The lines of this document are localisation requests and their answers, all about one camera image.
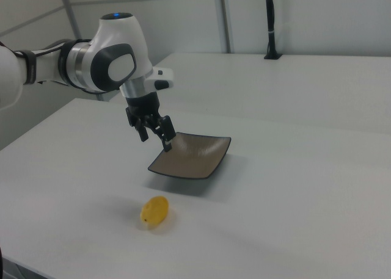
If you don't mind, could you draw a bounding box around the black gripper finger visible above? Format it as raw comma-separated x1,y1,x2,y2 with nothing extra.
125,107,150,143
145,114,177,153

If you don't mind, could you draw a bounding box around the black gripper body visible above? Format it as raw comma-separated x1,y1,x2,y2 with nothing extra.
125,90,162,121

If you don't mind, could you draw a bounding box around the square brown ceramic plate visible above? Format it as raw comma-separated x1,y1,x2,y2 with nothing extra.
147,131,232,181

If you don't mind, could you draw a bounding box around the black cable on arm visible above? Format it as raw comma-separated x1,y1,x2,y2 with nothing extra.
12,39,108,95

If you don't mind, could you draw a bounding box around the grey metal wall post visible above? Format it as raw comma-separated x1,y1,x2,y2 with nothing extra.
219,0,235,54
57,0,82,41

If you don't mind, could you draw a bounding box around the black velcro strap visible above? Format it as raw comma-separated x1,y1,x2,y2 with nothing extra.
15,49,39,85

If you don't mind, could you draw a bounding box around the black pole with cables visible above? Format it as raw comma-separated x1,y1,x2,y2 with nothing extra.
264,0,278,57

